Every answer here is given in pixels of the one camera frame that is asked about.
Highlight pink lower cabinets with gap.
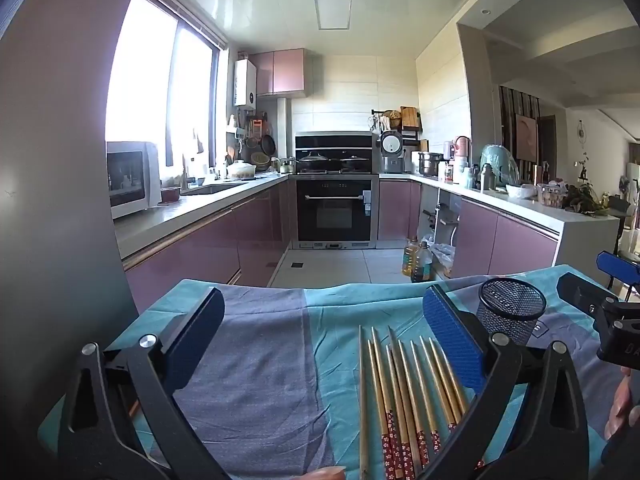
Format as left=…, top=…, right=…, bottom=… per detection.
left=378, top=179, right=561, bottom=281

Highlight pink electric kettle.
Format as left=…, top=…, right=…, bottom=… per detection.
left=452, top=136, right=472, bottom=171

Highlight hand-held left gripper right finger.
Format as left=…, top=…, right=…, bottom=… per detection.
left=415, top=284, right=591, bottom=480

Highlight potted plant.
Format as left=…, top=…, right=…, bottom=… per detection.
left=562, top=182, right=608, bottom=216

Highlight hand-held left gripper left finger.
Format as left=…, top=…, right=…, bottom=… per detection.
left=57, top=287, right=226, bottom=480

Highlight grey rice cooker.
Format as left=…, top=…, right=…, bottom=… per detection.
left=380, top=131, right=405, bottom=173

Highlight steel stock pot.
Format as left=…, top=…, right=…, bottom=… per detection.
left=418, top=152, right=444, bottom=177

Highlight long pink lower cabinets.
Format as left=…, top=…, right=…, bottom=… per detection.
left=122, top=180, right=296, bottom=311

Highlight ceiling light panel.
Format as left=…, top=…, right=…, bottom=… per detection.
left=314, top=0, right=349, bottom=30

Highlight white countertop appliance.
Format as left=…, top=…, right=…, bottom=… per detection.
left=106, top=141, right=163, bottom=220

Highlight person's right hand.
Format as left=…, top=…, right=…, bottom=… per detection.
left=604, top=365, right=640, bottom=443

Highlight bunch of wooden chopsticks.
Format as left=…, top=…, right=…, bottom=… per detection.
left=367, top=326, right=486, bottom=473

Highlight plain dark brown chopstick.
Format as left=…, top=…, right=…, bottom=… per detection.
left=357, top=325, right=371, bottom=480

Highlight black mesh utensil holder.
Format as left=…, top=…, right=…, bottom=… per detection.
left=475, top=277, right=548, bottom=347

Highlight black range hood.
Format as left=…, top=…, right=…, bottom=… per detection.
left=295, top=131, right=379, bottom=175

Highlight pink upper cabinets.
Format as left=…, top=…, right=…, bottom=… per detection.
left=248, top=48, right=307, bottom=97

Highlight framed wall picture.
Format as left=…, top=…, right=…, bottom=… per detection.
left=515, top=114, right=539, bottom=161

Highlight clear plastic bag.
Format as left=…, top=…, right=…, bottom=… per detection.
left=429, top=242, right=456, bottom=278

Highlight teal and grey tablecloth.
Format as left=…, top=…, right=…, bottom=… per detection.
left=37, top=264, right=640, bottom=480

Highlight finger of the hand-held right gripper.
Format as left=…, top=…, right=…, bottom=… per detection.
left=595, top=251, right=640, bottom=292
left=556, top=272, right=621, bottom=322

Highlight white water heater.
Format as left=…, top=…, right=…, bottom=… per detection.
left=234, top=58, right=257, bottom=107

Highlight black built-in oven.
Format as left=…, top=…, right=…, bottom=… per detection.
left=295, top=177, right=379, bottom=244

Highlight kitchen window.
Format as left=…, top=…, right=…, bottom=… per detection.
left=105, top=0, right=223, bottom=186

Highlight teal covered fan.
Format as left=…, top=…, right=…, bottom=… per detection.
left=481, top=144, right=521, bottom=188

